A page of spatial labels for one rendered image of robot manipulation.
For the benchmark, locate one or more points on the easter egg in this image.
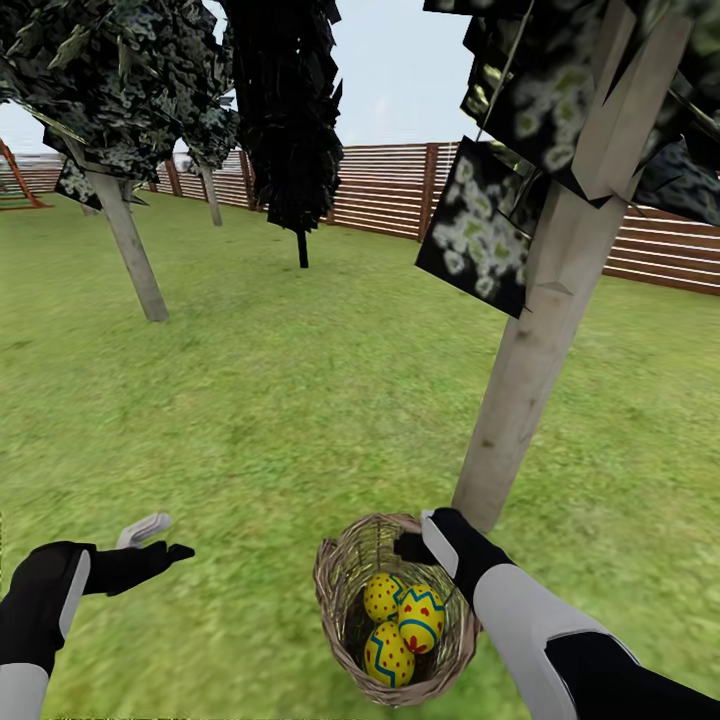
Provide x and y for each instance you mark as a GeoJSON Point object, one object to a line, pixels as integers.
{"type": "Point", "coordinates": [385, 657]}
{"type": "Point", "coordinates": [420, 617]}
{"type": "Point", "coordinates": [382, 595]}

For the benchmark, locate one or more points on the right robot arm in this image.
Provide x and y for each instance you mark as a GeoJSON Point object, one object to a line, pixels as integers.
{"type": "Point", "coordinates": [565, 664]}

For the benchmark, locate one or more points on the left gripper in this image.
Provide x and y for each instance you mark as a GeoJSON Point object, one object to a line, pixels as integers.
{"type": "Point", "coordinates": [138, 565]}

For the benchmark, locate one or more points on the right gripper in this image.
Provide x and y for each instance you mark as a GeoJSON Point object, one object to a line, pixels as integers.
{"type": "Point", "coordinates": [410, 548]}

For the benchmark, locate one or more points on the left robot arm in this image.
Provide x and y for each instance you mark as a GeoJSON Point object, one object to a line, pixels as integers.
{"type": "Point", "coordinates": [37, 614]}

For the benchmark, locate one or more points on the wicker basket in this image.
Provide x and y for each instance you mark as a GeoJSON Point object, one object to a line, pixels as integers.
{"type": "Point", "coordinates": [452, 653]}

